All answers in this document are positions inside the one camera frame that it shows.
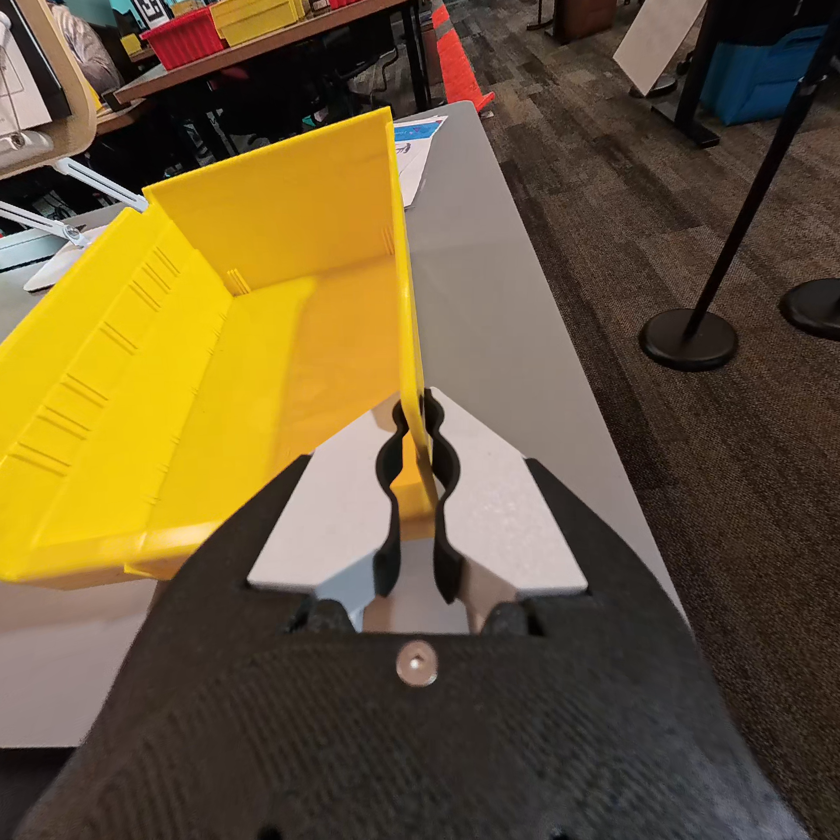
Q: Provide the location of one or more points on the black stanchion post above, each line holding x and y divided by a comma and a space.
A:
814, 308
689, 341

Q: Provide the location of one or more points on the blue storage box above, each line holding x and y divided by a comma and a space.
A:
754, 79

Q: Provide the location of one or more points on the cardboard board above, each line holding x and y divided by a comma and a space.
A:
75, 118

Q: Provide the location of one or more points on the wooden table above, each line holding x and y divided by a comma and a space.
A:
295, 38

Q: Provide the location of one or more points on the yellow storage tray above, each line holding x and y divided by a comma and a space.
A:
256, 23

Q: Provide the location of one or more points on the white panel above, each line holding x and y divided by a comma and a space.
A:
656, 46

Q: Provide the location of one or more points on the orange ridged cone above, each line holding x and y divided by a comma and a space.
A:
456, 65

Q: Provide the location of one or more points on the red plastic bin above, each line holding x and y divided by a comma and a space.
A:
187, 39

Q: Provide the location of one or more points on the yellow plastic bin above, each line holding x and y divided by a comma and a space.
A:
197, 426

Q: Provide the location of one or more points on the white printed paper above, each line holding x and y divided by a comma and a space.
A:
413, 164

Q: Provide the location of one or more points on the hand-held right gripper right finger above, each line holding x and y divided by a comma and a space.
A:
512, 525

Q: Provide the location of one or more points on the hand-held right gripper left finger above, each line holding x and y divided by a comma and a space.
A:
328, 525

